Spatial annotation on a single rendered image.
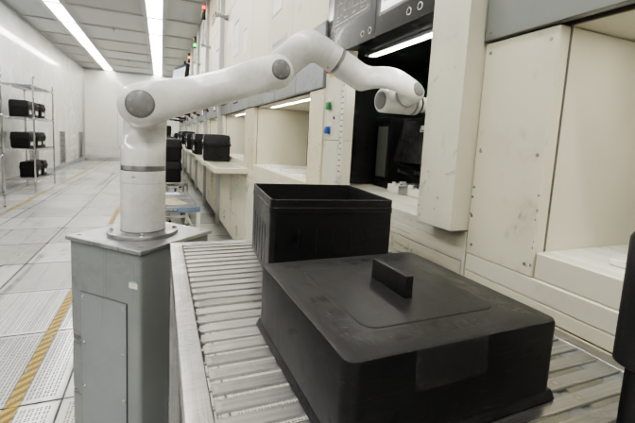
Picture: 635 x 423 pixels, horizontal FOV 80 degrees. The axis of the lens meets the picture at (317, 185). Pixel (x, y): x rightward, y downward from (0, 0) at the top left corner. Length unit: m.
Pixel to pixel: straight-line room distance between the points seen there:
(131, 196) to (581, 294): 1.05
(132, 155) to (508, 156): 0.93
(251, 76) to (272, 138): 1.84
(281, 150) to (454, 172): 2.23
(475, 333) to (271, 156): 2.62
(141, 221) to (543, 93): 1.01
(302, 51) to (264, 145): 1.77
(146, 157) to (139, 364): 0.55
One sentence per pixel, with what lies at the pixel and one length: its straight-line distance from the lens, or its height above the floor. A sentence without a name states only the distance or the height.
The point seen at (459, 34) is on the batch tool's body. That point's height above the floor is 1.30.
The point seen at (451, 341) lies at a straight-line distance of 0.44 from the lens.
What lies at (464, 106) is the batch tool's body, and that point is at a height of 1.15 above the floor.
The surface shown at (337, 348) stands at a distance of 0.39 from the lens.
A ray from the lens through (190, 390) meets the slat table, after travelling 0.52.
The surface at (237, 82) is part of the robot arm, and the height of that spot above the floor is 1.21.
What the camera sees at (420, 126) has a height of 1.13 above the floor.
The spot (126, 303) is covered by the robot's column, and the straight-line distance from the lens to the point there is 1.15.
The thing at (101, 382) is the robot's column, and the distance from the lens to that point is 1.32.
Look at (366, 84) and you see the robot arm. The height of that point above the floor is 1.25.
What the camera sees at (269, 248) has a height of 0.83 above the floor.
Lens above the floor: 1.05
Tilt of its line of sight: 7 degrees down
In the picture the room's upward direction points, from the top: 3 degrees clockwise
